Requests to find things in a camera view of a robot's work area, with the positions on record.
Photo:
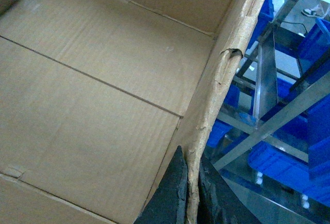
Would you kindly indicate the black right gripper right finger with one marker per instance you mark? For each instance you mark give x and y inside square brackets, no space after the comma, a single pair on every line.
[218,203]

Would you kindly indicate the brown cardboard box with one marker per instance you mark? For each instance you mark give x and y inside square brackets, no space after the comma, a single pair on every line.
[96,96]

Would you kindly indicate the metal shelf frame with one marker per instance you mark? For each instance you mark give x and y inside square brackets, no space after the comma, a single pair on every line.
[282,115]

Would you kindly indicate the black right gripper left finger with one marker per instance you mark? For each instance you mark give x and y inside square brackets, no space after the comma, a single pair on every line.
[168,204]

